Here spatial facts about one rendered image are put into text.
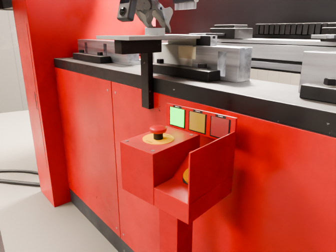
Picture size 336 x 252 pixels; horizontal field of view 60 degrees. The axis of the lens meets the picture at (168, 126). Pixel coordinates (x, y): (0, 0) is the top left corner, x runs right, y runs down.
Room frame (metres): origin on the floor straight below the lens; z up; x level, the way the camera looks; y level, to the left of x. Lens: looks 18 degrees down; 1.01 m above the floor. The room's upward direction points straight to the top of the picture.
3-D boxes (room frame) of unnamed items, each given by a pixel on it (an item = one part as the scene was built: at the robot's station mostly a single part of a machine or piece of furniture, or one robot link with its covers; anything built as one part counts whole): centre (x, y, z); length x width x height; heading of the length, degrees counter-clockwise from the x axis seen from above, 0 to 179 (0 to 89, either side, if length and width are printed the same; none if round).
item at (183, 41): (1.02, -0.05, 0.99); 0.14 x 0.01 x 0.03; 40
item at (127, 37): (0.93, 0.06, 1.00); 0.26 x 0.18 x 0.01; 130
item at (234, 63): (0.98, -0.09, 0.92); 0.39 x 0.06 x 0.10; 40
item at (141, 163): (0.60, -0.02, 0.75); 0.20 x 0.16 x 0.18; 48
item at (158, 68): (0.96, -0.04, 0.89); 0.30 x 0.05 x 0.03; 40
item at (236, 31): (1.12, -0.18, 1.01); 0.26 x 0.12 x 0.05; 130
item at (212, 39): (1.00, -0.08, 0.99); 0.20 x 0.03 x 0.03; 40
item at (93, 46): (1.44, 0.30, 0.92); 0.50 x 0.06 x 0.10; 40
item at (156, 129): (0.62, 0.02, 0.79); 0.04 x 0.04 x 0.04
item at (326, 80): (0.60, -0.34, 0.91); 0.03 x 0.03 x 0.02
